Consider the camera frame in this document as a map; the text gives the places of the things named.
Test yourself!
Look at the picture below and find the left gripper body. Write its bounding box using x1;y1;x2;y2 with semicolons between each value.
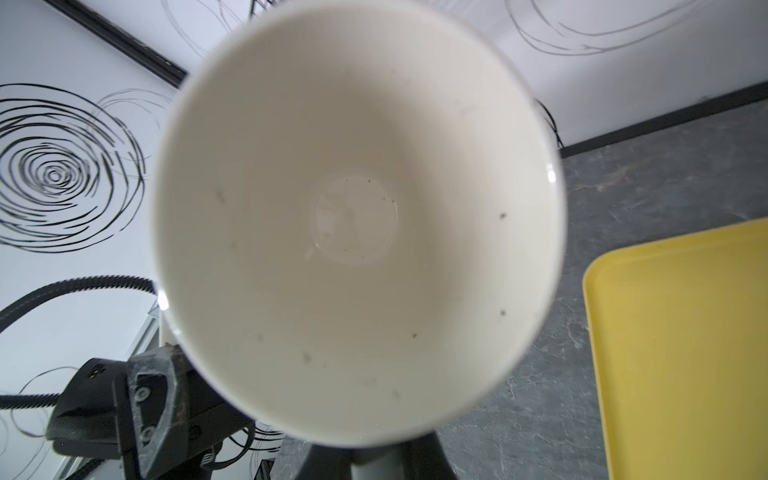
45;358;253;479

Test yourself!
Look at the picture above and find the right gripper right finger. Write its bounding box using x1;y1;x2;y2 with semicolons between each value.
407;432;458;480

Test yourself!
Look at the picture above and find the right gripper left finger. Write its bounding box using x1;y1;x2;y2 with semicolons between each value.
294;445;352;480

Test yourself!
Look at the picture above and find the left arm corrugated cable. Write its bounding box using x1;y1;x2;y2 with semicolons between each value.
0;274;158;410

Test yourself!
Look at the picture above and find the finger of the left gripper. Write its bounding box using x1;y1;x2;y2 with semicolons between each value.
127;345;190;479

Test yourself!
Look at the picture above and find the yellow plastic tray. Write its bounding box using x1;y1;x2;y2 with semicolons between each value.
583;219;767;479

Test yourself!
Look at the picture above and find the white mug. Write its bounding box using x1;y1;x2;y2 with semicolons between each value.
150;1;567;448

